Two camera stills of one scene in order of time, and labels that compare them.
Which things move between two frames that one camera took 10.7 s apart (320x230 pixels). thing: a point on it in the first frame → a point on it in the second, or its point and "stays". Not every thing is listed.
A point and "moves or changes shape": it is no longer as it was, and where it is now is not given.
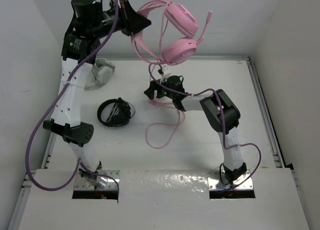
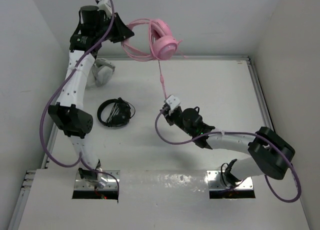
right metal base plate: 243,182 stays
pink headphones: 168,31 moves or changes shape
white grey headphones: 102,73 stays
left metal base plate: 107,183 stays
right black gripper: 153,88 → 169,116
